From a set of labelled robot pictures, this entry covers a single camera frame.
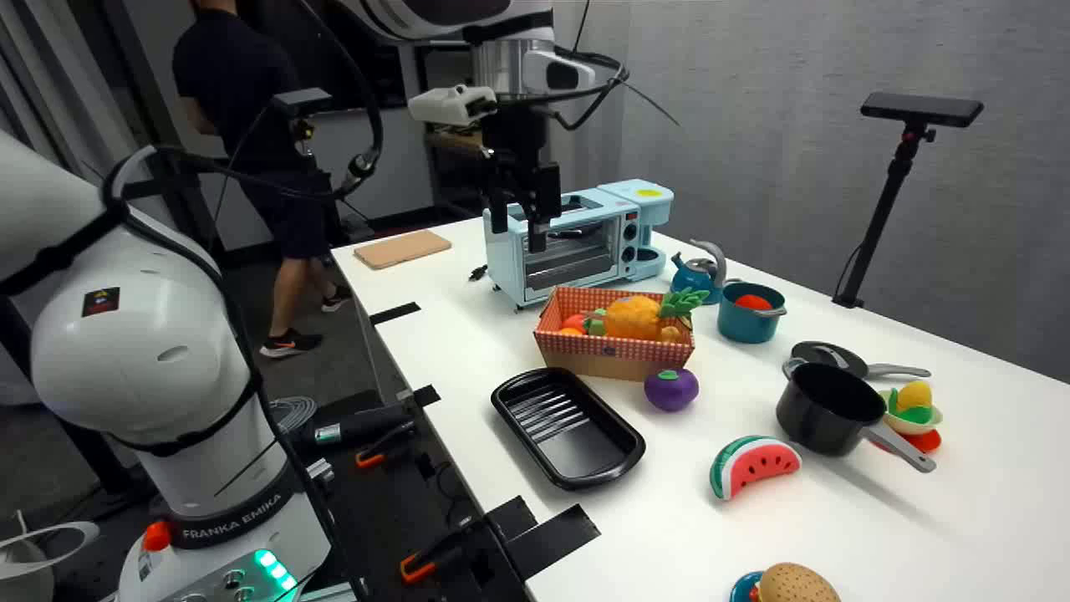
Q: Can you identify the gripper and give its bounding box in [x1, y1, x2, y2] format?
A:
[480, 105, 563, 255]

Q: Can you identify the light blue toy toaster oven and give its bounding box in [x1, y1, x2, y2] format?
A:
[482, 178, 675, 310]

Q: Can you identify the red checkered cardboard box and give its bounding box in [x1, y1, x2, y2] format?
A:
[532, 285, 697, 384]

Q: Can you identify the blue toy kettle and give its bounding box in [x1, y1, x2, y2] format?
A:
[670, 239, 729, 305]

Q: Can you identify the purple eggplant plush toy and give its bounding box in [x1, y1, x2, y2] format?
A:
[643, 367, 701, 413]

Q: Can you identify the teal toy pot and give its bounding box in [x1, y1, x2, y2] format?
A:
[716, 281, 789, 345]

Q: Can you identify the watermelon slice plush toy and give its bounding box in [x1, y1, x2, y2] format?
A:
[709, 435, 803, 502]

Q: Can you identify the bowl of toy vegetables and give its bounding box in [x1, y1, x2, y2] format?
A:
[877, 380, 945, 436]

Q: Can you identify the red toy plate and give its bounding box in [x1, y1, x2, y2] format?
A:
[873, 427, 944, 455]

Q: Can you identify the toy burger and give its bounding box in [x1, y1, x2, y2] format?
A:
[729, 561, 843, 602]

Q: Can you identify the dark shelf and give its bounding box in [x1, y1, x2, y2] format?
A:
[415, 42, 502, 220]

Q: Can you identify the wooden cutting board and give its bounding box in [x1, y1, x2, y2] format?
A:
[353, 229, 454, 271]

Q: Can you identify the black baking tray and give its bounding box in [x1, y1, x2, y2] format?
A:
[490, 366, 647, 492]

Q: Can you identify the black cylindrical tool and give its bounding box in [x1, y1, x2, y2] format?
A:
[299, 405, 416, 446]

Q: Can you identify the orange and black clamp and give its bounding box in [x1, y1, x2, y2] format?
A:
[399, 532, 482, 585]
[354, 420, 417, 470]

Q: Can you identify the person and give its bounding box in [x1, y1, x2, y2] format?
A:
[171, 0, 355, 360]

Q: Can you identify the black frying pan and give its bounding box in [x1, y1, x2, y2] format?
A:
[782, 340, 932, 382]

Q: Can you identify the black saucepan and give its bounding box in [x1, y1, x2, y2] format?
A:
[775, 361, 938, 475]

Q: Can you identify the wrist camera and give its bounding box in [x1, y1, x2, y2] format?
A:
[407, 84, 499, 128]

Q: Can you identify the camera on mount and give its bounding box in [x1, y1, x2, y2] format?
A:
[268, 87, 334, 168]
[831, 91, 986, 309]

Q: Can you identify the coil of grey cable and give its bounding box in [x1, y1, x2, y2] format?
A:
[266, 395, 319, 435]

